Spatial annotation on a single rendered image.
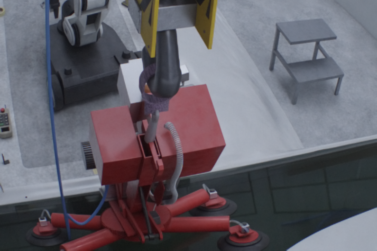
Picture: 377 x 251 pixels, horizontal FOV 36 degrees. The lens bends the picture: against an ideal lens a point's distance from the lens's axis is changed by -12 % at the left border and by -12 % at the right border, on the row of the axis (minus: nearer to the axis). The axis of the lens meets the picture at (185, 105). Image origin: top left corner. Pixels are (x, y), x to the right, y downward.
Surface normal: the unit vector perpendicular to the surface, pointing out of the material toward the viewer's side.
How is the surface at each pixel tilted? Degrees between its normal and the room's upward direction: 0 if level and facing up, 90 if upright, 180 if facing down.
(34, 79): 0
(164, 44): 67
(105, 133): 17
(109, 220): 26
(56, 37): 0
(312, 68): 0
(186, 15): 90
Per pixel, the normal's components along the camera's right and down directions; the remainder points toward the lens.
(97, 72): 0.07, -0.74
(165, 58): -0.19, 0.32
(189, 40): 0.31, -0.75
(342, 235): -0.01, -0.93
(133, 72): 0.17, -0.51
